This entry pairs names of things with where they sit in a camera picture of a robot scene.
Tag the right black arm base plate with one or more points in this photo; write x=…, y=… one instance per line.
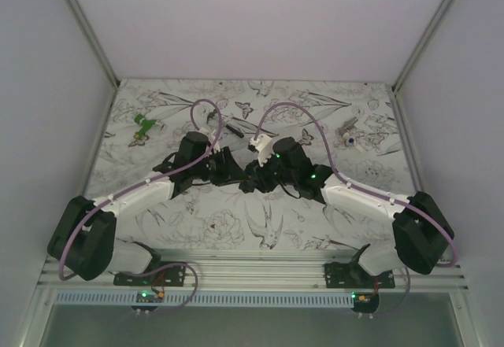
x=351, y=276

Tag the wrist white camera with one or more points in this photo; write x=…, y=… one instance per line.
x=208, y=131
x=262, y=145

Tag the small black handled hammer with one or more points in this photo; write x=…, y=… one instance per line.
x=213, y=117

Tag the grey metal fitting part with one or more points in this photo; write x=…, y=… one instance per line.
x=347, y=126

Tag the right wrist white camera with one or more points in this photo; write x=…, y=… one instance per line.
x=262, y=145

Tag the small circuit board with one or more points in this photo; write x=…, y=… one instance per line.
x=147, y=301
x=365, y=304

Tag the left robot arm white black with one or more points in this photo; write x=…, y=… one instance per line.
x=85, y=239

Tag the left aluminium corner post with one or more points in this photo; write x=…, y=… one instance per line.
x=92, y=40

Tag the floral patterned table mat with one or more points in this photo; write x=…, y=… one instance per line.
x=213, y=218

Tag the white slotted cable duct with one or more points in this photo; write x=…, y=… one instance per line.
x=210, y=298

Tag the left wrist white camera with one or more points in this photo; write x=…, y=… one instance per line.
x=208, y=131

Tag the left small circuit board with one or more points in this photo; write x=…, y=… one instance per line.
x=147, y=301

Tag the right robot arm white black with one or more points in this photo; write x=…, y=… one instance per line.
x=421, y=232

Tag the aluminium corner post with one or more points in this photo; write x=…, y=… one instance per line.
x=92, y=40
x=423, y=42

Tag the right aluminium corner post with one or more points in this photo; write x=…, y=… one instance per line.
x=423, y=42

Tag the right small circuit board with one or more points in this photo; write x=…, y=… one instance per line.
x=365, y=304

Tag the green plastic connector part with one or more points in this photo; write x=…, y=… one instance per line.
x=144, y=126

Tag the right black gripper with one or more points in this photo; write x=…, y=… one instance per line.
x=257, y=179

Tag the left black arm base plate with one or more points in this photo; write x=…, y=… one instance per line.
x=173, y=276

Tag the aluminium rail front frame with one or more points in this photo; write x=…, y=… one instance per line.
x=263, y=270

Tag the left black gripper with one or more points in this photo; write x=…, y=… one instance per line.
x=229, y=171

